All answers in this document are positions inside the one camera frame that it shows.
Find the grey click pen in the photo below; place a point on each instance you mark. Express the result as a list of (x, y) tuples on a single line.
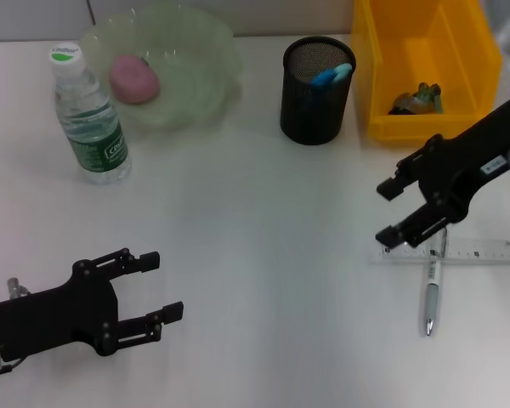
[(432, 297)]

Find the blue capped scissors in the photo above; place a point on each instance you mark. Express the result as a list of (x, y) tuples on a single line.
[(327, 77)]

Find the clear plastic ruler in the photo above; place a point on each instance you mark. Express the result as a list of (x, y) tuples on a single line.
[(484, 251)]

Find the green plastic wrapper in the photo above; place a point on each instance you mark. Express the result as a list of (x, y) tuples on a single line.
[(421, 102)]

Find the yellow plastic bin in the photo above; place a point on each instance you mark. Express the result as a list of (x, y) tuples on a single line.
[(425, 125)]

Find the pink toy peach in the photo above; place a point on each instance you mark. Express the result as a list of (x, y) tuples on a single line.
[(134, 81)]

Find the translucent green fruit plate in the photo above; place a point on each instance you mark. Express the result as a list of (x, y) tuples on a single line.
[(187, 76)]

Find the clear green-label water bottle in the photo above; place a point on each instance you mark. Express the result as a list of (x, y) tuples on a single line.
[(93, 127)]

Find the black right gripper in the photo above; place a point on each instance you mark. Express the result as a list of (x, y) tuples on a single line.
[(472, 161)]

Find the black mesh pen holder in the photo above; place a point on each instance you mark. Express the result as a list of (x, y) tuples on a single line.
[(314, 115)]

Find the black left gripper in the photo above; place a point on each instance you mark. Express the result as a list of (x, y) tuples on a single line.
[(55, 323)]

